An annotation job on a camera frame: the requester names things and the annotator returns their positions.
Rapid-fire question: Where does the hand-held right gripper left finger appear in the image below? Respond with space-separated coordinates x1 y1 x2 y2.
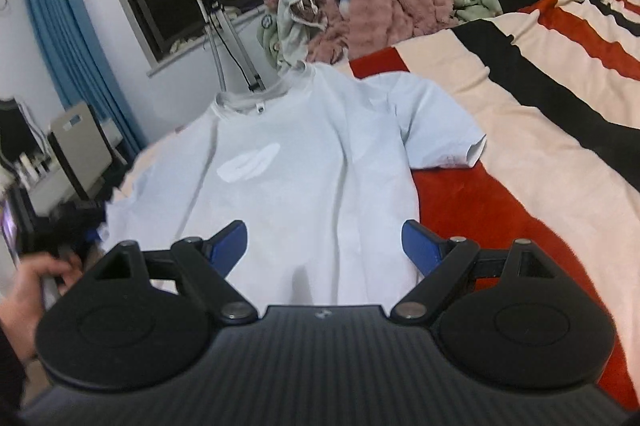
92 220 259 323

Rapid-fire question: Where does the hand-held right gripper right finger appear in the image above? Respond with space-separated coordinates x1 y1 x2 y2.
389 219 557 325

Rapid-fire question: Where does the light blue T-shirt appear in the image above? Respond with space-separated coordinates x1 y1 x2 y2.
97 61 488 307

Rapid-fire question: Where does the metal clothes rack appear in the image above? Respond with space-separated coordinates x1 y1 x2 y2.
175 0 268 92

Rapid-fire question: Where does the person's left hand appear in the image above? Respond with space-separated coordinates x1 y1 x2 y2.
0 253 83 339

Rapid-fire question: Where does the beige air purifier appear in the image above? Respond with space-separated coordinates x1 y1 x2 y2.
47 102 116 202

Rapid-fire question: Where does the black monitor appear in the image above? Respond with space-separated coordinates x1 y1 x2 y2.
0 98 41 167

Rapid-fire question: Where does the red black cream striped blanket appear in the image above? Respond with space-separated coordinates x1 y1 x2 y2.
115 0 640 417

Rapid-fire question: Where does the blue curtain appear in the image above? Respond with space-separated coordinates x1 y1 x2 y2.
12 0 148 152

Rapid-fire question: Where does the pale green garment with badge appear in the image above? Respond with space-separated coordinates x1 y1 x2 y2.
256 13 286 69

